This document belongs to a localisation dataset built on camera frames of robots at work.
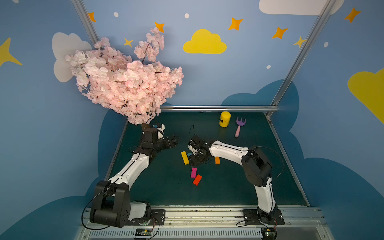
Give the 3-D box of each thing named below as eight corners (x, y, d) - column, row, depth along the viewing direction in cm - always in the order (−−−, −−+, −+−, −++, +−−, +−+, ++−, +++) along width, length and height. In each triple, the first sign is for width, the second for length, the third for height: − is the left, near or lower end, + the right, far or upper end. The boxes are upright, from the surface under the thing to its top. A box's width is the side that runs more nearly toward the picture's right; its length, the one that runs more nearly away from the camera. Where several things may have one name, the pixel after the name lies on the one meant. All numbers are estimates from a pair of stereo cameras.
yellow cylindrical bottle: (219, 129, 117) (222, 117, 107) (218, 122, 121) (221, 111, 111) (228, 129, 117) (231, 117, 107) (227, 122, 121) (230, 111, 111)
